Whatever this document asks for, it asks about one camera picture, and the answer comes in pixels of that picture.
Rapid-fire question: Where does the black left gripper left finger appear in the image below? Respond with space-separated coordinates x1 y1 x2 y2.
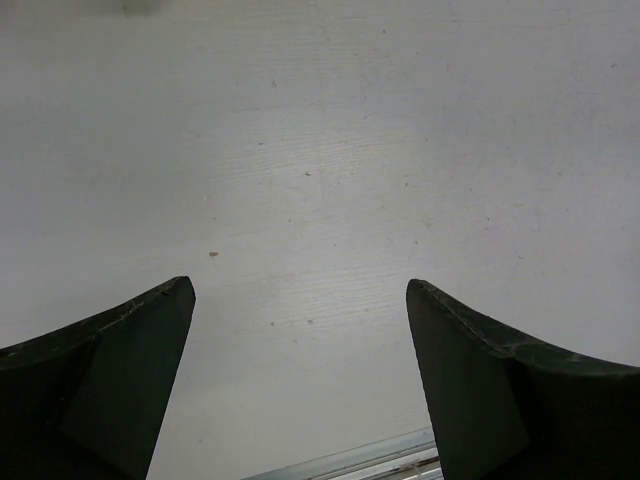
1 276 196 479

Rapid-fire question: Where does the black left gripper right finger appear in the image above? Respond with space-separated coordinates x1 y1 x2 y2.
406 279 639 479

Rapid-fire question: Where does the aluminium table edge rail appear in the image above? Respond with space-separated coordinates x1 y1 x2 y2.
250 427 444 480

